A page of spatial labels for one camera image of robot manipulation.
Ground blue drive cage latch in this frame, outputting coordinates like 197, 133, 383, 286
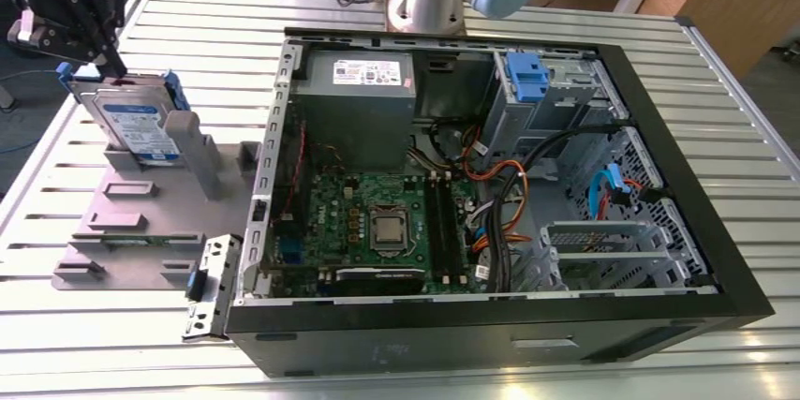
507, 52, 555, 104

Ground black RAM slot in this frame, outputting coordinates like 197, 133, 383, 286
443, 170, 469, 285
427, 170, 451, 285

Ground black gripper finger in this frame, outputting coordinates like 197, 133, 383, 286
5, 7, 77, 64
65, 0, 128, 79

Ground metal disk bay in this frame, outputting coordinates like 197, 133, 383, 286
537, 219, 713, 291

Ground green RAM stick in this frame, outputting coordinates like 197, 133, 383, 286
101, 235, 169, 247

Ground black graphics card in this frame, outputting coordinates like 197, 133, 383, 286
317, 266, 431, 298

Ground black cable bundle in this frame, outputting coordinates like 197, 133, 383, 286
487, 126, 627, 293

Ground metal optical drive cage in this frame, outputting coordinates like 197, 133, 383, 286
484, 48, 631, 157

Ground hard disk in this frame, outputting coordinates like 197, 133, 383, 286
53, 62, 191, 170

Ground metal expansion card bracket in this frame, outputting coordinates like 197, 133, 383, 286
180, 233, 245, 343

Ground silver CPU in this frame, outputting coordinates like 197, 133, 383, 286
371, 216, 408, 245

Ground green motherboard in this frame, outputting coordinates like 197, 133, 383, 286
271, 172, 483, 298

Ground orange and yellow wires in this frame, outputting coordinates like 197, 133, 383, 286
465, 160, 532, 251

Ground grey parts rack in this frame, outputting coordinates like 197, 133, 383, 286
49, 111, 264, 291

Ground black PC case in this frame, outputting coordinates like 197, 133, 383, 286
224, 27, 776, 378

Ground wooden cabinet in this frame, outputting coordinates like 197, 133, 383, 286
677, 0, 800, 81

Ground grey power supply unit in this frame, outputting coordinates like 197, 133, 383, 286
291, 51, 419, 175

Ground CPU socket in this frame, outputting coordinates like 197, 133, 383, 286
365, 202, 415, 259

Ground blue data wire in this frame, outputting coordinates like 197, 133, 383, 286
587, 163, 631, 223

